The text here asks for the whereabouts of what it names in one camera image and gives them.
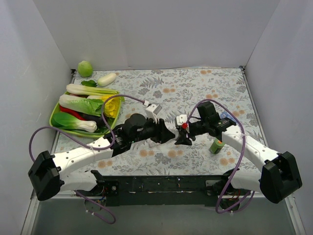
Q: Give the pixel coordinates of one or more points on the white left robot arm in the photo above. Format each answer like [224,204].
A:
[53,173]

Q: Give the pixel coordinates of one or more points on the white radish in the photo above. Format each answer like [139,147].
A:
[106,79]

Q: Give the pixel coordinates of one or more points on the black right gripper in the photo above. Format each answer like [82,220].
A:
[185,132]

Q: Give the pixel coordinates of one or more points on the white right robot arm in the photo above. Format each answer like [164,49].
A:
[278,174]

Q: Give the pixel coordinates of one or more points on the purple eggplant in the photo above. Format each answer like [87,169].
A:
[99,121]

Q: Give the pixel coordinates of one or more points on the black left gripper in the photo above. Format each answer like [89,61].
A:
[159,131]

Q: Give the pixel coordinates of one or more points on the long bok choy stalk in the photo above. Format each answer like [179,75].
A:
[85,90]

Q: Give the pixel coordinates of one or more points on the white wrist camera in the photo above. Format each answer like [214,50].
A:
[152,111]
[181,121]

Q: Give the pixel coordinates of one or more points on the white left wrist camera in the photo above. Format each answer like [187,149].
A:
[152,111]

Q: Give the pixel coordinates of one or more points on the green bok choy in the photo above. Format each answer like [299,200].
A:
[66,121]

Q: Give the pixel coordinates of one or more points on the white pill bottle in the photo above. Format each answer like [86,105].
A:
[176,134]

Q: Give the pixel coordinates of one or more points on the yellow leafy vegetable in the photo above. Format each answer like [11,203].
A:
[111,106]

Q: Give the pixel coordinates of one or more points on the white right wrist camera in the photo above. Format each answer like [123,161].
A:
[181,121]

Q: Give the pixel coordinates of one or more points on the green round cabbage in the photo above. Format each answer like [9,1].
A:
[85,69]

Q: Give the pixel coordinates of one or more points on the red chili pepper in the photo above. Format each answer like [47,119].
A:
[71,112]

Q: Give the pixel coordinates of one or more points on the napa cabbage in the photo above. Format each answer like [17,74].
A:
[82,105]

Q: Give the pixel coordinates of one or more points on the green pill bottle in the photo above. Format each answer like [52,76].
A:
[216,146]

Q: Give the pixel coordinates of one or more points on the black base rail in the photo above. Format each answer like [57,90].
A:
[157,190]

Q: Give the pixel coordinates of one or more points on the green plastic tray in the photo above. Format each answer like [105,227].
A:
[100,131]

